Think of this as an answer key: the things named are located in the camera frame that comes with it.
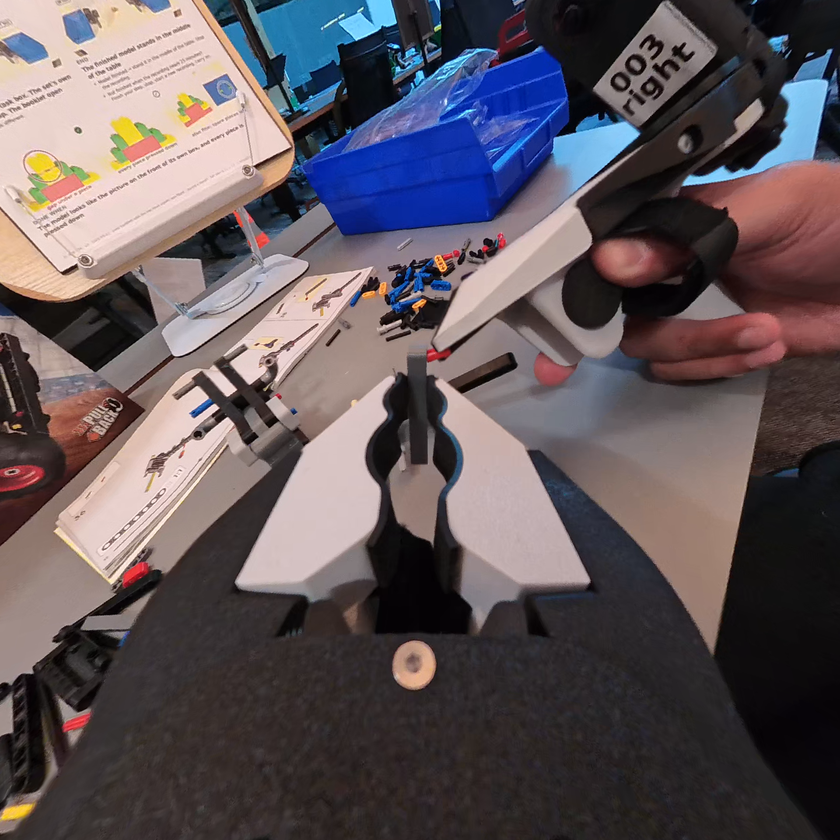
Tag monster truck lego box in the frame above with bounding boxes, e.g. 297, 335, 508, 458
0, 315, 145, 546

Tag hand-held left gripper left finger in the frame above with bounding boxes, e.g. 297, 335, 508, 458
235, 375, 403, 601

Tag person's right hand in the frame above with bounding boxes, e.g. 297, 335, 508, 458
533, 161, 840, 388

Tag lego instruction booklet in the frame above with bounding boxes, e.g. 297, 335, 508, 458
56, 266, 376, 585

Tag orange traffic cone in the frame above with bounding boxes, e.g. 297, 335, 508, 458
233, 206, 270, 250

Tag pile of large lego parts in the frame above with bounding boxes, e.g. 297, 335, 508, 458
0, 561, 161, 821

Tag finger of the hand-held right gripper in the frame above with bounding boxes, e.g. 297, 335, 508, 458
430, 190, 595, 355

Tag blue plastic bin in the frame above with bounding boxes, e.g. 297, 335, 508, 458
302, 47, 571, 236

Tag clear plastic bag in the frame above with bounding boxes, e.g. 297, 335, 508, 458
344, 47, 526, 155

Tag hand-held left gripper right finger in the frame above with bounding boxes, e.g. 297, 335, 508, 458
427, 377, 592, 601

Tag grey motor lego chassis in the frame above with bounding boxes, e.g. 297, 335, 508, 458
172, 341, 309, 468

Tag wooden document stand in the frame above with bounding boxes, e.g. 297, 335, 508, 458
0, 0, 309, 358

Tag person's dark pants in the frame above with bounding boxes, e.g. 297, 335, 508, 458
715, 443, 840, 834

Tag pile of small lego pieces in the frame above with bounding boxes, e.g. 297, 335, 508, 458
351, 233, 509, 342

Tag dark grey lego beam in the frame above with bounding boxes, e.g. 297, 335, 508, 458
405, 351, 434, 467

